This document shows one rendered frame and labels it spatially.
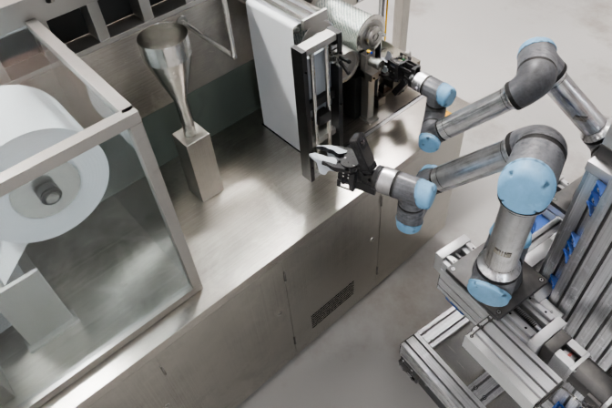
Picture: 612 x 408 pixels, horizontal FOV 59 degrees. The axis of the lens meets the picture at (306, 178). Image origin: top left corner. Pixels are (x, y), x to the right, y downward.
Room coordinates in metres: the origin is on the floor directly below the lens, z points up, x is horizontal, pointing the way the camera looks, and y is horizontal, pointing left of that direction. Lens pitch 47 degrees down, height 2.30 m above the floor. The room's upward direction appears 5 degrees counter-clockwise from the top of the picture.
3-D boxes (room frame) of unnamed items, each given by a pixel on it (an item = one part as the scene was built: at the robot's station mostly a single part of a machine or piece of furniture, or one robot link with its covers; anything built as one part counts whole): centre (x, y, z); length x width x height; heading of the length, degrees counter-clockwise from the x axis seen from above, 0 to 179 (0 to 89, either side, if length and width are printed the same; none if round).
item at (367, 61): (1.62, -0.27, 1.05); 0.06 x 0.05 x 0.31; 38
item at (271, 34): (1.59, 0.09, 1.17); 0.34 x 0.05 x 0.54; 38
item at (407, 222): (0.97, -0.29, 1.12); 0.11 x 0.08 x 0.11; 146
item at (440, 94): (1.50, -0.49, 1.11); 0.11 x 0.08 x 0.09; 38
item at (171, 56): (1.32, 0.36, 1.50); 0.14 x 0.14 x 0.06
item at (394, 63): (1.62, -0.39, 1.12); 0.12 x 0.08 x 0.09; 38
